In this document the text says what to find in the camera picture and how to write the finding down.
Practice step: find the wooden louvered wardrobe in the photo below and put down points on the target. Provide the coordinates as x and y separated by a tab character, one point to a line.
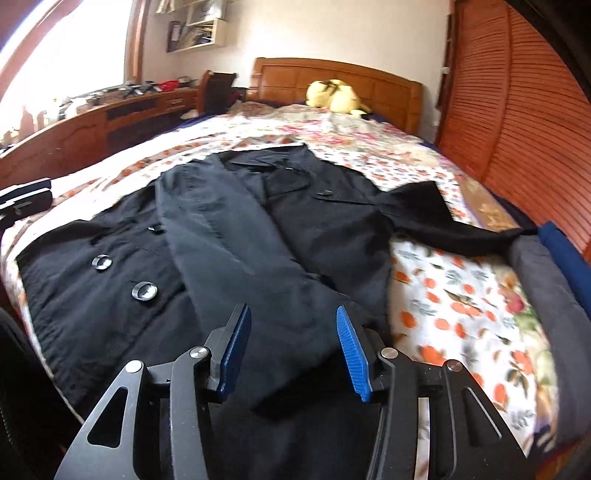
508	115

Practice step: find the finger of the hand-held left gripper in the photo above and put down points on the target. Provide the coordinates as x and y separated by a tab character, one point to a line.
27	185
25	205

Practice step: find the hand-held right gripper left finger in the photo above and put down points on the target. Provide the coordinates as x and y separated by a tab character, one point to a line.
238	350

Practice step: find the golden patterned blanket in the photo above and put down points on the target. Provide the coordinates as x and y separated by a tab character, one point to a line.
489	207

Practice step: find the black trousers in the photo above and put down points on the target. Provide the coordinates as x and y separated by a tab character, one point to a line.
277	230

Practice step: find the floral orange print bedsheet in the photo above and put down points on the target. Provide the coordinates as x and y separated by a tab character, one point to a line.
461	314

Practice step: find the wooden bed headboard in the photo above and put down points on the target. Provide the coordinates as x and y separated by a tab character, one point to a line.
369	78

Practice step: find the yellow plush toy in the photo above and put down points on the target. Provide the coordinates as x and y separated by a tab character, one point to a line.
337	97

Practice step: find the person's dark clothing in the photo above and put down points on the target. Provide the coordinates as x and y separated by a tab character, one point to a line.
9	392

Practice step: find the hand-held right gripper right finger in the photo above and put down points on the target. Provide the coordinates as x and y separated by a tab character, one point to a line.
353	355

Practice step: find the grey folded cloth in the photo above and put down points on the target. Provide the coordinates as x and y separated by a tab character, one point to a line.
549	286

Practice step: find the wooden desk cabinet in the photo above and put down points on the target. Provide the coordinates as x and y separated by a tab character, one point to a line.
69	138

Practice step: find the bright window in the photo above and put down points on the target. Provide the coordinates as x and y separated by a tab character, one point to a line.
69	55

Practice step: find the wooden chair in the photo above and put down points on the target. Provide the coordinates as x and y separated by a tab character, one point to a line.
217	87

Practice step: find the blue folded cloth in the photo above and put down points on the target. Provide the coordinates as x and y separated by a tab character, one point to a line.
563	254

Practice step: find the white wall shelf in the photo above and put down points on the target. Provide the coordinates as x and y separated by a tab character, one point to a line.
203	27

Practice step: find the red basket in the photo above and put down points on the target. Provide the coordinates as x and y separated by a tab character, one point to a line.
170	85

